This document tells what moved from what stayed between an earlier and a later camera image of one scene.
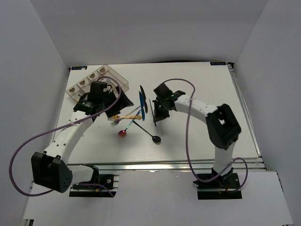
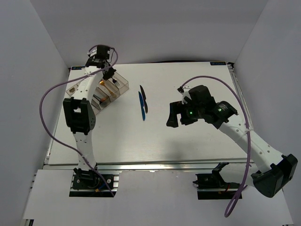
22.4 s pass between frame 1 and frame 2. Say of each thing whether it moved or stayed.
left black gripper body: moved
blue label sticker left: stayed
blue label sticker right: stayed
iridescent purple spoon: moved
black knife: stayed
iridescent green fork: moved
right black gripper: moved
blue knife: stayed
